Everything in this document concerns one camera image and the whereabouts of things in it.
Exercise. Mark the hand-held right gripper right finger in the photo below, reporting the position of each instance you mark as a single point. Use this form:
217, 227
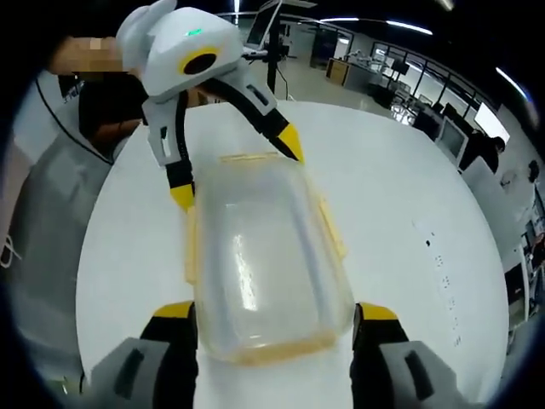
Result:
379, 362

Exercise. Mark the person's light coat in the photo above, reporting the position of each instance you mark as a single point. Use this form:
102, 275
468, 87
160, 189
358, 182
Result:
47, 213

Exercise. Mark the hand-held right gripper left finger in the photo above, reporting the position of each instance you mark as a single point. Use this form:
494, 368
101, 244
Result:
166, 362

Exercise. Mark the person's black shirt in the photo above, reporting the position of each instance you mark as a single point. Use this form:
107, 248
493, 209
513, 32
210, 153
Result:
106, 115

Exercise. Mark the black tripod stand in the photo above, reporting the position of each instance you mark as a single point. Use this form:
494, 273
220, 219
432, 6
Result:
274, 64

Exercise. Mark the grey desktop monitor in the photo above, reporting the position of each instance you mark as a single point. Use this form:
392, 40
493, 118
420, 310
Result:
452, 137

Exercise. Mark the yellow cabinet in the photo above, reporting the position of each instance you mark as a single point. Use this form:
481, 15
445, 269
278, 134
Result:
338, 70

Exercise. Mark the clear plastic box with buckle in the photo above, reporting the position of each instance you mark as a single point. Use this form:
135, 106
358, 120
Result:
264, 255

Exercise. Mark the open laptop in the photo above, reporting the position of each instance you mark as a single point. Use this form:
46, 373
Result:
262, 25

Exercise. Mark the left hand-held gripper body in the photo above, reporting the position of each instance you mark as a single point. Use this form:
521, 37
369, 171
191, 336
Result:
170, 55

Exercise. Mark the white wall screen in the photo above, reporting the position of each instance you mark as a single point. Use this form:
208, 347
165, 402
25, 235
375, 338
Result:
491, 123

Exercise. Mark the person's left hand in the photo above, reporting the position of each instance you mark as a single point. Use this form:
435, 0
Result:
59, 57

